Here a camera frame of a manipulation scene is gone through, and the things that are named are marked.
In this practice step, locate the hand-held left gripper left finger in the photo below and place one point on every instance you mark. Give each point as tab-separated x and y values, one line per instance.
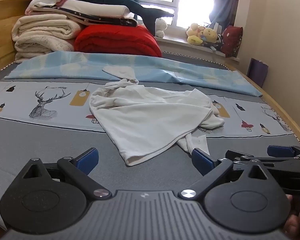
88	159

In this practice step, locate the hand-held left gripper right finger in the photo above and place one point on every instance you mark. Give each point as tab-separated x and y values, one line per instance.
202	162

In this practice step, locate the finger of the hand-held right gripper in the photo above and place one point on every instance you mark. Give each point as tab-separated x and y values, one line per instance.
280	150
265	159

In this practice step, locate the white garment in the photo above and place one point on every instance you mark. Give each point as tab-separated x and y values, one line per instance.
145	120

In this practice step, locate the person's right hand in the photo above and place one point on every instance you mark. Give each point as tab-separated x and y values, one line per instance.
298	215

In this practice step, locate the purple bag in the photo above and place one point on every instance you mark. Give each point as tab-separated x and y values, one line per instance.
257	72

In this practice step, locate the light blue sheet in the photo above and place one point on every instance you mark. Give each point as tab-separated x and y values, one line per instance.
65	65

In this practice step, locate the dark red cushion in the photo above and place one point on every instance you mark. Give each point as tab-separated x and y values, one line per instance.
231	40

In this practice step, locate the window sill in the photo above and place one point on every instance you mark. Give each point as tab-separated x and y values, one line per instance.
175	43

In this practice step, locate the red quilt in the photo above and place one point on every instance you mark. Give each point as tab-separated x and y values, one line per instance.
115	40

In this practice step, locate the cream yellow plush toy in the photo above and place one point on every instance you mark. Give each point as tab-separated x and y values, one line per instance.
193	36

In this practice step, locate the yellow round face plush toy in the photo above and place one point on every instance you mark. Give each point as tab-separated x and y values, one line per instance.
210	34

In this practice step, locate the cream folded blanket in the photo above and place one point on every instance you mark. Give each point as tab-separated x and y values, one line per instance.
40	27

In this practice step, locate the white plush toy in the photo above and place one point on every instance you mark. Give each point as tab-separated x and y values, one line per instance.
161	27

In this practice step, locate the wooden headboard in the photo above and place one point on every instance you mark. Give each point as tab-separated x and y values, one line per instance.
0	43

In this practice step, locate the white folded quilt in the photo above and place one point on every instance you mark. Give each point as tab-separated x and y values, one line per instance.
95	8

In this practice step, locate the wooden bed frame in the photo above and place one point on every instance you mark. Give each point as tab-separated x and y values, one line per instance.
285	105

